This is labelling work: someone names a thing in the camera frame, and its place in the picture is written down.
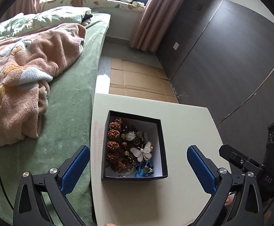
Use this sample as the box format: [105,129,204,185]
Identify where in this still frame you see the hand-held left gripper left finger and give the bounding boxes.
[13,145,91,226]

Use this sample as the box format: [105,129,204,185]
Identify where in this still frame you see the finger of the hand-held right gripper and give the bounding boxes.
[219,144,264,175]

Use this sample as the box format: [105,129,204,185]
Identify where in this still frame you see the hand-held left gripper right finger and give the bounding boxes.
[186,145,262,226]

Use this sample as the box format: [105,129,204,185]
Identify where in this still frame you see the brown rudraksha seed bracelet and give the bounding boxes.
[105,118,134,173]

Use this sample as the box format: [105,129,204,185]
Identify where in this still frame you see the black jewelry box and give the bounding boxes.
[101,110,168,181]

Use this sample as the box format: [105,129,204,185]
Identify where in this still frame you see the white butterfly brooch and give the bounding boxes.
[129,142,153,162]

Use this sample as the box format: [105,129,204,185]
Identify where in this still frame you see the blue fabric flower bracelet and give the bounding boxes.
[135,161,154,177]

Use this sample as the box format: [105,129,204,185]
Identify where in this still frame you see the dark bead bracelet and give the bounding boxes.
[121,125,149,146]

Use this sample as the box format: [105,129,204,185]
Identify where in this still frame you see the person's right hand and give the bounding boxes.
[224,192,237,208]

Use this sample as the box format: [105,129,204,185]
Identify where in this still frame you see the green bed sheet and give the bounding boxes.
[0,13,111,226]

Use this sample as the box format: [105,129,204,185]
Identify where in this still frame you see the dark grey wardrobe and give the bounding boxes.
[156,0,274,134]

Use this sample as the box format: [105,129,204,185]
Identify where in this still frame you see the flattened cardboard floor sheets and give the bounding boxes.
[109,57,180,104]

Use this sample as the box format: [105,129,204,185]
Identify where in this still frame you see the pink fleece blanket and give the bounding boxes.
[0,23,87,146]

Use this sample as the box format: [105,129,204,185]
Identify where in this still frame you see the pale green quilt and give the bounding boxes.
[0,6,92,47]

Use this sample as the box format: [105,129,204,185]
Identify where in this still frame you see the printed window seat cushion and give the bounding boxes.
[39,0,147,11]

